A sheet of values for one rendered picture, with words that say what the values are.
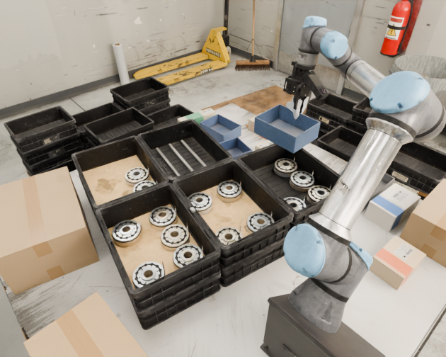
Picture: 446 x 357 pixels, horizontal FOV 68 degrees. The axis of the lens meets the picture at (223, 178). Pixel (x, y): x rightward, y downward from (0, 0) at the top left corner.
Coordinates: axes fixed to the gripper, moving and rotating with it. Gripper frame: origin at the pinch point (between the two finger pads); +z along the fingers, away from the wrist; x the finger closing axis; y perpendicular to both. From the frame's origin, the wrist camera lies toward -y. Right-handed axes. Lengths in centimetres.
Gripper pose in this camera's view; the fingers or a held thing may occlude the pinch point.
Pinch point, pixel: (298, 116)
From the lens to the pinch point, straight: 136.4
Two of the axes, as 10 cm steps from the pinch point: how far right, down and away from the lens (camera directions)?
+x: -7.6, 3.2, -5.7
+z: -0.9, 8.1, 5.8
